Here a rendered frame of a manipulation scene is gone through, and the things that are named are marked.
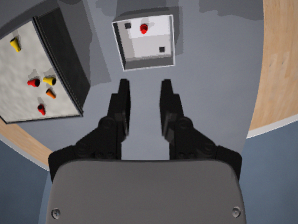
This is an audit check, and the yellow wire connector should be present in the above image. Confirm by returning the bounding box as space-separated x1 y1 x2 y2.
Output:
43 77 56 85
10 37 21 52

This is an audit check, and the red wire connector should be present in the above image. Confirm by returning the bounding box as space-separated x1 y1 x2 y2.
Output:
27 79 40 87
140 24 148 34
37 104 46 115

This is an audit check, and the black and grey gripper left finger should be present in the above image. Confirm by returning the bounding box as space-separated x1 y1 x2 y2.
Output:
48 79 131 182

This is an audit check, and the orange wire connector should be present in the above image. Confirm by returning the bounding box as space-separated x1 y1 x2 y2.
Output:
46 89 56 99

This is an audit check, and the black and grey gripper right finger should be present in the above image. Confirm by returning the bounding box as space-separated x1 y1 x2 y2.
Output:
159 79 242 181

